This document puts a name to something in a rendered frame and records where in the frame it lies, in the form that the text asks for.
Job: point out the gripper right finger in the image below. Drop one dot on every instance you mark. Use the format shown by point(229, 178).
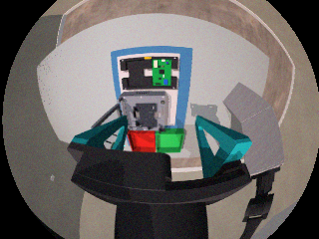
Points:
point(233, 145)

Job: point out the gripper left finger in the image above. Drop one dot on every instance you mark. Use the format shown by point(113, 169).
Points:
point(96, 136)

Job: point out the green circuit board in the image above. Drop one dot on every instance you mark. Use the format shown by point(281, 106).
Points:
point(161, 72)

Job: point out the red bin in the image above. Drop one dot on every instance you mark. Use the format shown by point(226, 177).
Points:
point(142, 140)

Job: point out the green open-top bin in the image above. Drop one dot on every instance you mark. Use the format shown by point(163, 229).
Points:
point(168, 141)

